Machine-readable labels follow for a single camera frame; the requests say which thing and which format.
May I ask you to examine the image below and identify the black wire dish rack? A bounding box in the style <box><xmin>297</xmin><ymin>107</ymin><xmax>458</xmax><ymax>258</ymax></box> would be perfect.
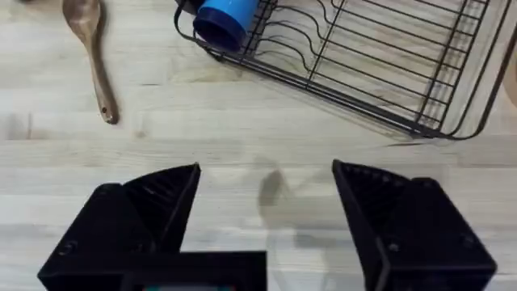
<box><xmin>174</xmin><ymin>0</ymin><xmax>517</xmax><ymax>141</ymax></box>

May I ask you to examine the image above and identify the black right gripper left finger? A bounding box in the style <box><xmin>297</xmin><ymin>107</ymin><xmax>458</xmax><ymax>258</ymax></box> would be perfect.
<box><xmin>36</xmin><ymin>162</ymin><xmax>202</xmax><ymax>289</ymax></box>

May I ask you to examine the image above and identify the blue plastic cup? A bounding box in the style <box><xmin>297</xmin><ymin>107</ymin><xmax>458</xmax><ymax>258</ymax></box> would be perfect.
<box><xmin>192</xmin><ymin>0</ymin><xmax>260</xmax><ymax>53</ymax></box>

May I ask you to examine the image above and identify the wooden spoon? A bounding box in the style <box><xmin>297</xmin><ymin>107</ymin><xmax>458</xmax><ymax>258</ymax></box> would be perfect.
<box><xmin>61</xmin><ymin>0</ymin><xmax>120</xmax><ymax>125</ymax></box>

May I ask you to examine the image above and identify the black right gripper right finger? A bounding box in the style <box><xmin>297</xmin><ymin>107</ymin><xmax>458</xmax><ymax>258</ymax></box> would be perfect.
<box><xmin>331</xmin><ymin>158</ymin><xmax>498</xmax><ymax>291</ymax></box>

